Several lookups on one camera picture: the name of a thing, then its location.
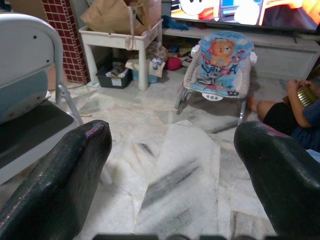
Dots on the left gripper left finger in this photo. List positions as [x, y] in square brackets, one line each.
[55, 190]

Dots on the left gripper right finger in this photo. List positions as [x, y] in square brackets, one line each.
[285, 180]

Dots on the gold ridged tin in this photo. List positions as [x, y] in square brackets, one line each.
[306, 96]

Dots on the person left hand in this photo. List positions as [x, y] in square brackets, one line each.
[293, 86]

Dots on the person right hand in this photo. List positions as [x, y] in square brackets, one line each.
[311, 83]

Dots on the person torso blue shirt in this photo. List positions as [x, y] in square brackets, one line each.
[308, 135]

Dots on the person leg black shorts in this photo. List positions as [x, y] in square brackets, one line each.
[272, 112]

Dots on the light blue padded cushion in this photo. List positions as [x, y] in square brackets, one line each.
[22, 92]

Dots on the black plastic bin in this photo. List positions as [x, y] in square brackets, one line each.
[107, 81]

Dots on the white television cabinet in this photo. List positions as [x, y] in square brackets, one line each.
[282, 57]

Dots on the blue bear baby bouncer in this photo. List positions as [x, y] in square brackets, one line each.
[220, 62]

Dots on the red brick tile pillar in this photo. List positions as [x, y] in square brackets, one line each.
[72, 50]

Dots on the blue plastic box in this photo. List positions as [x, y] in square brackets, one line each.
[151, 79]

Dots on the grey metal folding chair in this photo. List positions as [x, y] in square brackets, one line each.
[25, 37]

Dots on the white plastic table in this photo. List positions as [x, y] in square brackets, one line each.
[107, 40]

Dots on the cream printed cloth bag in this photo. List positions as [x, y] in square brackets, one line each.
[157, 65]

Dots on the red ball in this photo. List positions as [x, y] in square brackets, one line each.
[173, 63]

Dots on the flat screen television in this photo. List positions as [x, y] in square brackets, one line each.
[250, 12]

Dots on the grey plush toy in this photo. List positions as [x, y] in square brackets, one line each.
[157, 51]

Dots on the brown paper bag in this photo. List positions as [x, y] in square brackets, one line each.
[110, 17]

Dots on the brown cardboard box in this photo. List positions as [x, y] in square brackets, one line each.
[27, 8]

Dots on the blue crumpled cloth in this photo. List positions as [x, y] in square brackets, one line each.
[172, 23]

